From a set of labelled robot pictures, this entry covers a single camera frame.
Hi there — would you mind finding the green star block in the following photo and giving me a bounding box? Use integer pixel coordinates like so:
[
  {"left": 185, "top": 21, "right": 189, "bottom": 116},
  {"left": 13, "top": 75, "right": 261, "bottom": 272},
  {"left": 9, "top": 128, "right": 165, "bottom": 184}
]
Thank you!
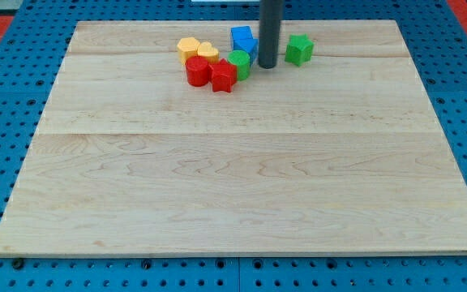
[{"left": 285, "top": 34, "right": 314, "bottom": 67}]

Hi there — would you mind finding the green cylinder block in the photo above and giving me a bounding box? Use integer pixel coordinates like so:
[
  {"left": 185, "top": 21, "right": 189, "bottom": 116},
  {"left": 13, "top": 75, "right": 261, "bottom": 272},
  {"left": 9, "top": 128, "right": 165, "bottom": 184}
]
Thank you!
[{"left": 227, "top": 50, "right": 251, "bottom": 81}]

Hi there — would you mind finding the red star block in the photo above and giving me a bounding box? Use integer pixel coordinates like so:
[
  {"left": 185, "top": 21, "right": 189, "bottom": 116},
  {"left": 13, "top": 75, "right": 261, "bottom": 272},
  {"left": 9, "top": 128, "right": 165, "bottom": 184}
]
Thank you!
[{"left": 209, "top": 58, "right": 237, "bottom": 92}]

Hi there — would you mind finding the blue triangle block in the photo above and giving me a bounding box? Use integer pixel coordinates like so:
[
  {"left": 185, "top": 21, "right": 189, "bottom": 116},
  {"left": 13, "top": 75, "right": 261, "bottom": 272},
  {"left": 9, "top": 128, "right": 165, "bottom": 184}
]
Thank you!
[{"left": 233, "top": 38, "right": 259, "bottom": 66}]

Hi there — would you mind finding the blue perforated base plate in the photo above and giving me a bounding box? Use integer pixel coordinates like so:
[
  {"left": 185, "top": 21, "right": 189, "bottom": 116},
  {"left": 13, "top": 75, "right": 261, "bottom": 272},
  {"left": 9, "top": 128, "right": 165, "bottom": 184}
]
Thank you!
[{"left": 0, "top": 0, "right": 467, "bottom": 291}]

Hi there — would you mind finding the yellow heart block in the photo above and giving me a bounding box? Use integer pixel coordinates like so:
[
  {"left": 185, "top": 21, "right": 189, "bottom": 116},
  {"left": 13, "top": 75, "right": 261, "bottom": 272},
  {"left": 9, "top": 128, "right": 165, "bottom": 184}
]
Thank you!
[{"left": 197, "top": 41, "right": 220, "bottom": 63}]

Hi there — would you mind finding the yellow hexagon block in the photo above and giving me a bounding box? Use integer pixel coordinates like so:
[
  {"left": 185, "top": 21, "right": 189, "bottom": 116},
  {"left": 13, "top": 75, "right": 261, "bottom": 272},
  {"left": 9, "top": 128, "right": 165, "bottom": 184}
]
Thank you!
[{"left": 177, "top": 36, "right": 201, "bottom": 65}]

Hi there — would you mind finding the light wooden board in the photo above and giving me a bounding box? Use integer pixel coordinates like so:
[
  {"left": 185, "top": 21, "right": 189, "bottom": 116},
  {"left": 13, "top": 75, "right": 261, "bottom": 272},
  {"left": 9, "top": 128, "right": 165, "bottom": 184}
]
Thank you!
[{"left": 0, "top": 20, "right": 467, "bottom": 259}]

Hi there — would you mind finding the blue cube block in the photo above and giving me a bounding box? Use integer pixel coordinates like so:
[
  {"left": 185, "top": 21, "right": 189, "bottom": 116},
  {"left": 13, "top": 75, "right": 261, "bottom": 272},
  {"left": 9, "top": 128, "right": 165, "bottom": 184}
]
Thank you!
[{"left": 230, "top": 26, "right": 253, "bottom": 50}]

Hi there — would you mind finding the red cylinder block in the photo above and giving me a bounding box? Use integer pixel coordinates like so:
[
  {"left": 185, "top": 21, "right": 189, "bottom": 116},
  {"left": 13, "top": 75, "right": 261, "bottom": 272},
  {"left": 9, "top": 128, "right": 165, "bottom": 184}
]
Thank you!
[{"left": 185, "top": 56, "right": 210, "bottom": 87}]

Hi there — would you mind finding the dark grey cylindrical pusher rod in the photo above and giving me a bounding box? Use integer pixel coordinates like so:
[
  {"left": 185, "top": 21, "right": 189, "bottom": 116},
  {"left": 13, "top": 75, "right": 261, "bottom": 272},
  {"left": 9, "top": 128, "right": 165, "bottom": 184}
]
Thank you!
[{"left": 258, "top": 0, "right": 285, "bottom": 69}]

